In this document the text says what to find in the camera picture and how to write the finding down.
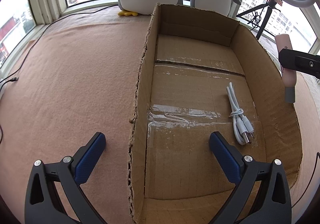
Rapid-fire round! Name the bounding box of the pink small bottle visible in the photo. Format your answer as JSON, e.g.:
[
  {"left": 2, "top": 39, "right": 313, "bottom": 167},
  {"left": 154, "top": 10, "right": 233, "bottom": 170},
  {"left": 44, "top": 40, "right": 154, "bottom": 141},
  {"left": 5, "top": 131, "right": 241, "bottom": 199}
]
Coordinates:
[{"left": 275, "top": 34, "right": 297, "bottom": 104}]

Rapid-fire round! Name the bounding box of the white usb cable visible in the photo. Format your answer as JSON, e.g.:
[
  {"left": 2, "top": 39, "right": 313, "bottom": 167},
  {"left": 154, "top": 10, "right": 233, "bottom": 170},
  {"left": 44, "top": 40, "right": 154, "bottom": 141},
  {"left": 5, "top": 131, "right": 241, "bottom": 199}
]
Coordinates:
[{"left": 226, "top": 82, "right": 256, "bottom": 146}]

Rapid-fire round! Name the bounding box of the brown cardboard box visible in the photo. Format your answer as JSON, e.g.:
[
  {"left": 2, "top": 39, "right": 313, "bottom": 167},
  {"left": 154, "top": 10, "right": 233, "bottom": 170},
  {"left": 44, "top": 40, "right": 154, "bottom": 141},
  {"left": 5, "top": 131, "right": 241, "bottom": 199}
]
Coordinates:
[{"left": 128, "top": 4, "right": 302, "bottom": 223}]

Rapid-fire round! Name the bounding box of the tripod black cable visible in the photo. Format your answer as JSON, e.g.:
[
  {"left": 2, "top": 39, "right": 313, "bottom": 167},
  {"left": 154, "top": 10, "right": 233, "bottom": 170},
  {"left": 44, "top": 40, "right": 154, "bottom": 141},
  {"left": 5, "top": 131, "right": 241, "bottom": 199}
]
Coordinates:
[{"left": 247, "top": 0, "right": 273, "bottom": 30}]

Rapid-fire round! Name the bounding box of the black cable on mat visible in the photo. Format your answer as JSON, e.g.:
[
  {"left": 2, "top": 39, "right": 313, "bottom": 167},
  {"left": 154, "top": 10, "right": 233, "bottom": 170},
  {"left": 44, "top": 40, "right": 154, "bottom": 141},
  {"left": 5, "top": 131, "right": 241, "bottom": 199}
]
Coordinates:
[{"left": 0, "top": 4, "right": 118, "bottom": 144}]

